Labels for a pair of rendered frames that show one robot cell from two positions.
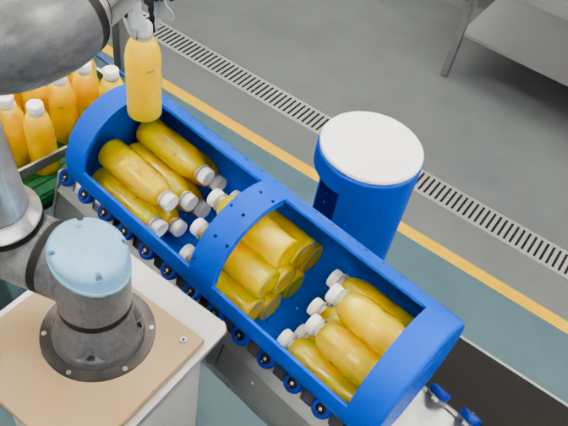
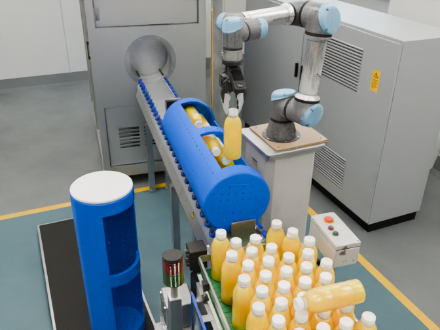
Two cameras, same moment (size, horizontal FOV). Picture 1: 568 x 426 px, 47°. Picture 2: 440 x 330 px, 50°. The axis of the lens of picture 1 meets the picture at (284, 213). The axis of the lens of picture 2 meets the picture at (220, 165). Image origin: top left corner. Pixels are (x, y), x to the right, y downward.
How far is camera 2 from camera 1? 278 cm
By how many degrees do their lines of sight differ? 96
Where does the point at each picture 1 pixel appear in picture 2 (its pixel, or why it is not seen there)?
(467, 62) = not seen: outside the picture
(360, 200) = not seen: hidden behind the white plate
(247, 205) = (213, 128)
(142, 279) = (260, 143)
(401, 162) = (98, 175)
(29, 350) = (304, 135)
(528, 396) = (54, 255)
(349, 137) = (108, 190)
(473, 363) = (59, 275)
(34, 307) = (299, 143)
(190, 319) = (249, 133)
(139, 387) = not seen: hidden behind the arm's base
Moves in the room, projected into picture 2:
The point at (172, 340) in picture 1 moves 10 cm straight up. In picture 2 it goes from (258, 128) to (260, 110)
